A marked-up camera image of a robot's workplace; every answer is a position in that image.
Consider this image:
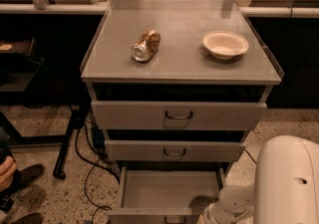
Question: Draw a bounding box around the white paper bowl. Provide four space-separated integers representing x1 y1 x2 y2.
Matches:
202 31 249 61

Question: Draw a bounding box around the black table leg frame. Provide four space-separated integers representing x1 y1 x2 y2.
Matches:
0 105 90 180

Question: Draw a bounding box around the black floor cable right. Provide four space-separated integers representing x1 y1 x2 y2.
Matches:
244 148 258 166

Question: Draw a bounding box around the person hand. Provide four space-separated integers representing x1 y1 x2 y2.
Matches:
0 156 17 192

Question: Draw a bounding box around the black floor cable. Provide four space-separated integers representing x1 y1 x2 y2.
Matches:
73 121 121 224
244 148 258 166

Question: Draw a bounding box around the grey top drawer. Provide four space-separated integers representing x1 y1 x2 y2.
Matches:
92 101 266 130

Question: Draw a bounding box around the grey bottom drawer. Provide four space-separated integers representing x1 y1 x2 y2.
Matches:
109 167 225 224

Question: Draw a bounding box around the grey drawer cabinet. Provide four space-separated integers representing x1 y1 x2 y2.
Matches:
79 0 285 182

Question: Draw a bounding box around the grey drawer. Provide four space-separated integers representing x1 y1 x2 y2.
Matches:
92 101 266 130
109 167 225 224
106 140 245 162

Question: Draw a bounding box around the brown shoe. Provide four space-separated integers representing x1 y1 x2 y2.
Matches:
11 213 43 224
18 164 44 187

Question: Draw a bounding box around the crushed gold soda can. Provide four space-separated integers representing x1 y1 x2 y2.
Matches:
131 30 160 63

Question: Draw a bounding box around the black floor cable left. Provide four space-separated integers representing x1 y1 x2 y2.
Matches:
73 121 121 224

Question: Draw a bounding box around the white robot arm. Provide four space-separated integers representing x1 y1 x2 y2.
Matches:
197 135 319 224

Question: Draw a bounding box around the grey middle drawer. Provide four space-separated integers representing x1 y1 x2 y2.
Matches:
106 140 245 162

